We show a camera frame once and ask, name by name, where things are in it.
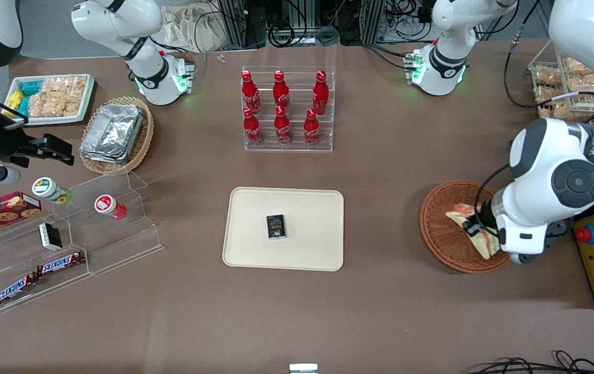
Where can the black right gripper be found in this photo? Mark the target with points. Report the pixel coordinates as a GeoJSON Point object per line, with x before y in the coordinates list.
{"type": "Point", "coordinates": [5, 146]}

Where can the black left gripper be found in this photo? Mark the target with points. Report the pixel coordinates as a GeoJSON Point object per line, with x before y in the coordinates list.
{"type": "Point", "coordinates": [482, 221]}

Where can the triangular sandwich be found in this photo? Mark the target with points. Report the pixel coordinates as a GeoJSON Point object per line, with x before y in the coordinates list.
{"type": "Point", "coordinates": [485, 245]}

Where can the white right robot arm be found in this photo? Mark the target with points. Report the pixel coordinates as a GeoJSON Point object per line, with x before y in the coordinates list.
{"type": "Point", "coordinates": [120, 26]}

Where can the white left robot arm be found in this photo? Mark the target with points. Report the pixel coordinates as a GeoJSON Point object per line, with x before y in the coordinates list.
{"type": "Point", "coordinates": [577, 182]}

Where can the brown round wicker basket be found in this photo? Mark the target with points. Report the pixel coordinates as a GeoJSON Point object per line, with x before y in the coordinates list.
{"type": "Point", "coordinates": [442, 234]}

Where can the white rectangular snack tray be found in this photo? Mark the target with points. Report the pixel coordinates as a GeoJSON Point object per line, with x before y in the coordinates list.
{"type": "Point", "coordinates": [86, 106]}

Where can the light oval wicker basket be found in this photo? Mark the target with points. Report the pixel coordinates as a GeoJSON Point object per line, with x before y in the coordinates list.
{"type": "Point", "coordinates": [144, 140]}

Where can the beige plastic tray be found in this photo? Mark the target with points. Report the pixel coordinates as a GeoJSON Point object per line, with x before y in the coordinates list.
{"type": "Point", "coordinates": [302, 249]}

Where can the green capped drink cup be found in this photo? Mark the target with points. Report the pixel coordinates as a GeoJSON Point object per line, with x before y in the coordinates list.
{"type": "Point", "coordinates": [50, 189]}

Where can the clear rice cracker pack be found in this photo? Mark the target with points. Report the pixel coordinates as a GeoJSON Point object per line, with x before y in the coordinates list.
{"type": "Point", "coordinates": [66, 85]}
{"type": "Point", "coordinates": [53, 106]}

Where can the teal snack packet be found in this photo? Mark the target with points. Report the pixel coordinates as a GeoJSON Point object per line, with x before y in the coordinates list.
{"type": "Point", "coordinates": [23, 107]}
{"type": "Point", "coordinates": [30, 88]}

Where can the aluminium foil container stack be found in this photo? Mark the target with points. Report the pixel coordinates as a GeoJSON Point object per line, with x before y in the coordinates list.
{"type": "Point", "coordinates": [112, 132]}

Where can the yellow snack packet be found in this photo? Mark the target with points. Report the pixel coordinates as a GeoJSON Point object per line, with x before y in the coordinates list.
{"type": "Point", "coordinates": [13, 99]}

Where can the red capped drink cup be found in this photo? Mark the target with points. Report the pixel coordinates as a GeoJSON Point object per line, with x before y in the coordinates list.
{"type": "Point", "coordinates": [109, 206]}

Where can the red cookie box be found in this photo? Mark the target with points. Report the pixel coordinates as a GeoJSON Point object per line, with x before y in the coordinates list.
{"type": "Point", "coordinates": [1, 210]}

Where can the small black white box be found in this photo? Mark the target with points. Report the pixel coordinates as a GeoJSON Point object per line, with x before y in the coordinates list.
{"type": "Point", "coordinates": [50, 236]}

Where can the snickers chocolate bar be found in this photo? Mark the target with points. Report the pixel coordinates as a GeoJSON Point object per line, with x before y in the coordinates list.
{"type": "Point", "coordinates": [12, 290]}
{"type": "Point", "coordinates": [61, 263]}

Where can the clear acrylic tiered stand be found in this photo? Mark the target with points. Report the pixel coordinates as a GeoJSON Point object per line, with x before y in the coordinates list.
{"type": "Point", "coordinates": [120, 244]}

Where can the clear cracker snack pack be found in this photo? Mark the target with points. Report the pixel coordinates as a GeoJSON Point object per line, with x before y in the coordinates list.
{"type": "Point", "coordinates": [549, 76]}
{"type": "Point", "coordinates": [554, 106]}
{"type": "Point", "coordinates": [582, 78]}

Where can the beige cloth bag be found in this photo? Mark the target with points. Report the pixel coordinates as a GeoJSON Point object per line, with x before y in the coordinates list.
{"type": "Point", "coordinates": [193, 28]}

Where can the red cola bottle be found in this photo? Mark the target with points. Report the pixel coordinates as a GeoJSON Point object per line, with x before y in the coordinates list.
{"type": "Point", "coordinates": [281, 92]}
{"type": "Point", "coordinates": [252, 130]}
{"type": "Point", "coordinates": [320, 96]}
{"type": "Point", "coordinates": [311, 131]}
{"type": "Point", "coordinates": [282, 129]}
{"type": "Point", "coordinates": [250, 93]}

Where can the clear acrylic bottle rack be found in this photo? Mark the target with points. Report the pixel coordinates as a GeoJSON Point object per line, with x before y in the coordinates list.
{"type": "Point", "coordinates": [297, 146]}

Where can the small black card box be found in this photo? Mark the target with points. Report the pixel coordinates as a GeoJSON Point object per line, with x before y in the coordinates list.
{"type": "Point", "coordinates": [275, 227]}

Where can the aluminium frame rack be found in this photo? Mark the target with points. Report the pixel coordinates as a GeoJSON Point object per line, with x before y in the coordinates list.
{"type": "Point", "coordinates": [240, 23]}
{"type": "Point", "coordinates": [372, 21]}

